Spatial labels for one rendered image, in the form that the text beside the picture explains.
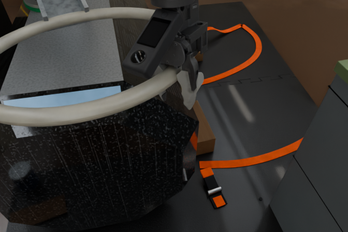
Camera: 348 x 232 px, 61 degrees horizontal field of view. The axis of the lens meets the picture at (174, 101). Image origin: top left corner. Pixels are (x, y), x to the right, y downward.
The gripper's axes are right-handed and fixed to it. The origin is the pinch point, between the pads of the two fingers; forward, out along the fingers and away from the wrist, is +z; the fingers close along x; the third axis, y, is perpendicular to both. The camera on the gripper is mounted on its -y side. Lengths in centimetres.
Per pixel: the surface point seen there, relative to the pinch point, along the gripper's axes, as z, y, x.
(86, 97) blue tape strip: 12.4, 3.6, 32.9
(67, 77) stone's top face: 8.6, 4.6, 41.0
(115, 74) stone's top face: 9.4, 13.2, 30.2
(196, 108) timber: 71, 79, 43
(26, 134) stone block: 18.1, -11.9, 42.0
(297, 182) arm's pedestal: 63, 47, -21
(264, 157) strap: 90, 79, 1
